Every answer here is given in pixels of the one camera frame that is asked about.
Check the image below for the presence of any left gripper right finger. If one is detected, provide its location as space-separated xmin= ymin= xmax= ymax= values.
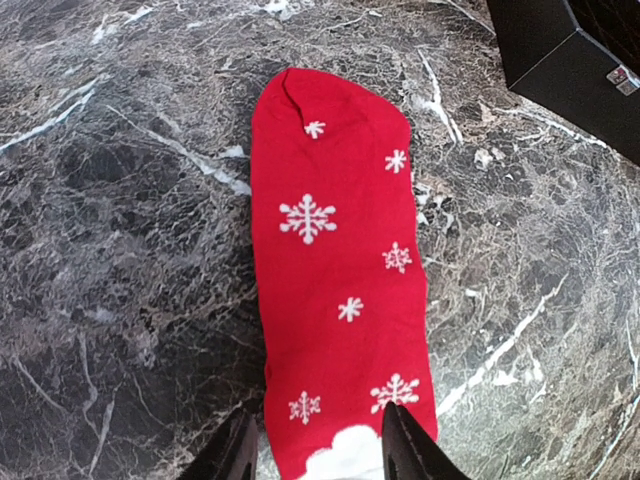
xmin=382 ymin=402 xmax=469 ymax=480

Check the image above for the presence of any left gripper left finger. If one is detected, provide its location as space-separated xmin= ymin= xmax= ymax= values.
xmin=177 ymin=410 xmax=258 ymax=480

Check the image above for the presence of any red Santa Christmas sock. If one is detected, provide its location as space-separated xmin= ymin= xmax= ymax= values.
xmin=250 ymin=68 xmax=438 ymax=479

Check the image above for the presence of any black compartment box glass lid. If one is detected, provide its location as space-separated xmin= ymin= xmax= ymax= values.
xmin=488 ymin=0 xmax=639 ymax=163

